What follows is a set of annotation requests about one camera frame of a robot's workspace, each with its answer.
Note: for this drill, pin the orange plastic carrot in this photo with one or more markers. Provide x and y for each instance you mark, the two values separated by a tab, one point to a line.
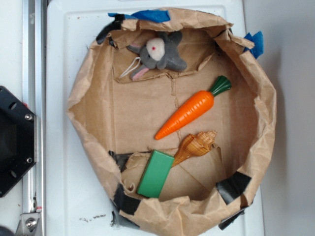
194	107

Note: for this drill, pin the aluminum extrusion rail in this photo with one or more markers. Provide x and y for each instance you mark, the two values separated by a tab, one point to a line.
34	16

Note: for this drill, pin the gray plush bunny toy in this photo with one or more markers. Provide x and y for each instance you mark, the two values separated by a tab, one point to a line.
157	53

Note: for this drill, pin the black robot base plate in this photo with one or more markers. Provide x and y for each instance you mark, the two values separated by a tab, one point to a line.
17	140

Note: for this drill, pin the green rectangular block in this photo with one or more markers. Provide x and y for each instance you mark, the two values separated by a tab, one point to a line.
155	174

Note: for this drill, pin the white plastic tray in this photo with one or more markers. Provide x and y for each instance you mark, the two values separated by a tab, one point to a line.
76	203

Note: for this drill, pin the brown paper bag tray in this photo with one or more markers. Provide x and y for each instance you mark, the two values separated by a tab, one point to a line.
202	191

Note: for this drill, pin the brown plastic conch shell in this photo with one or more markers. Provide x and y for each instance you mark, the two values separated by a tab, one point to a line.
194	146

